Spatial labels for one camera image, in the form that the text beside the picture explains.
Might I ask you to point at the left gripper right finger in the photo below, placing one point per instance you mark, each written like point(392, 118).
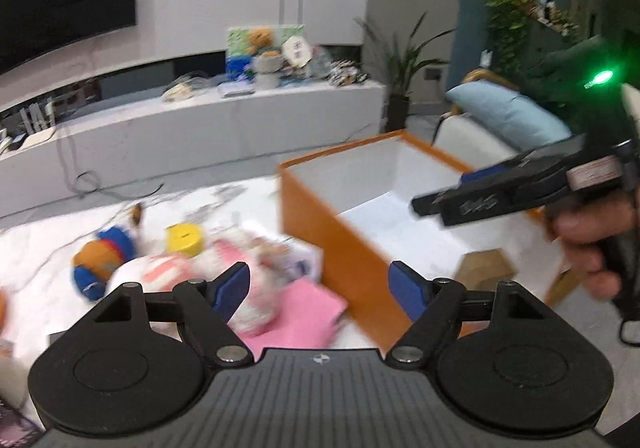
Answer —
point(432, 306)

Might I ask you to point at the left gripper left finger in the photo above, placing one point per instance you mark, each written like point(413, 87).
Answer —
point(205, 308)

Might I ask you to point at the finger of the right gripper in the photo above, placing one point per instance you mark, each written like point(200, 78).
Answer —
point(464, 197)
point(515, 195)

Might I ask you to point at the pink cloth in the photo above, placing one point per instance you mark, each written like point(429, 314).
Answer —
point(306, 319)

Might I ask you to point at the blue orange plush toy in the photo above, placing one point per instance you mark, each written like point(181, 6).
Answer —
point(97, 261)

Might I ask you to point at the person's right hand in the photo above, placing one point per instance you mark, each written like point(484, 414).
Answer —
point(580, 230)

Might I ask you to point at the small cardboard box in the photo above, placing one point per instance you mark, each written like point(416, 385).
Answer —
point(483, 270)

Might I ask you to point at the yellow round tape measure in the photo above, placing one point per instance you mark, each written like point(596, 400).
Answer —
point(184, 238)

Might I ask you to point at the orange storage box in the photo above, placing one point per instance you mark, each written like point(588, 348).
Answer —
point(353, 202)

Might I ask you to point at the light blue cushion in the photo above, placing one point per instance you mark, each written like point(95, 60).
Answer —
point(511, 116)

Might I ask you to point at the potted green plant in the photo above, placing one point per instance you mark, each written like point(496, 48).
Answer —
point(400, 65)

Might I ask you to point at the hanging leafy plant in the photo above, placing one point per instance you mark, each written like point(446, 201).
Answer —
point(522, 31)

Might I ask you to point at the white round fan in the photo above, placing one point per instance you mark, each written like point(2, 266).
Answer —
point(296, 51)

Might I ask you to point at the grey knitted basket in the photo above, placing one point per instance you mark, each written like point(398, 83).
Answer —
point(266, 67)

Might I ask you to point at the white marble tv console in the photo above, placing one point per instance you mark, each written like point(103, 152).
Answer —
point(151, 138)

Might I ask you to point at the green picture box with bear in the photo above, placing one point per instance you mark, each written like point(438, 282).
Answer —
point(246, 42)

